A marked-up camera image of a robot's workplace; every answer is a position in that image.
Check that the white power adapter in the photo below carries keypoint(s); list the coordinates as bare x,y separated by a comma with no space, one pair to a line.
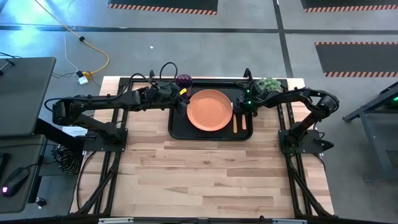
83,80

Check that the silver metal bracket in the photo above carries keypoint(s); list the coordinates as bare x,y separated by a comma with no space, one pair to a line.
115,220
289,221

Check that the black computer mouse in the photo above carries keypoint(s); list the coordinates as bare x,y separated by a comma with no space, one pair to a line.
14,182

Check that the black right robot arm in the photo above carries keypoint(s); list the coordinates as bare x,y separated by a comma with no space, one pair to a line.
311,96

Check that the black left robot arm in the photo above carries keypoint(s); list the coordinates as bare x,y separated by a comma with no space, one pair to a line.
93,101

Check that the black serving tray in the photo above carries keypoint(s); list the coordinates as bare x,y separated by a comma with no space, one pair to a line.
180,130

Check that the black hazard striped floor mat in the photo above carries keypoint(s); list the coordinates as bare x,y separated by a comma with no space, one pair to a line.
348,3
357,57
161,3

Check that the green plant in patterned pot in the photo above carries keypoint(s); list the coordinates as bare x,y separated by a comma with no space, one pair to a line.
270,84

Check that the orange plate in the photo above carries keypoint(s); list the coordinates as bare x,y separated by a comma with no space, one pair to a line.
210,110

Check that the white label card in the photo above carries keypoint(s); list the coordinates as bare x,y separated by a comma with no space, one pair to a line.
74,131

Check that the black aluminium table frame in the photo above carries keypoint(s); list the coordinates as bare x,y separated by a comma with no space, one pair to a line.
124,81

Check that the black desk top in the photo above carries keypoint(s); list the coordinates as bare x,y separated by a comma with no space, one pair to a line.
25,93
18,149

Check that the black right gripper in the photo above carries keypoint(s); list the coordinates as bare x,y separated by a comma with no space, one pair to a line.
247,104

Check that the purple faceted plastic cup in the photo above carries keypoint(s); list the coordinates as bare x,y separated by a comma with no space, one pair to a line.
184,81

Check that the dark metal table frame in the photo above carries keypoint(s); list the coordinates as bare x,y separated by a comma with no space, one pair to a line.
377,152

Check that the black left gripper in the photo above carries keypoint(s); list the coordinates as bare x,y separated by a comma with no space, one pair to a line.
163,96

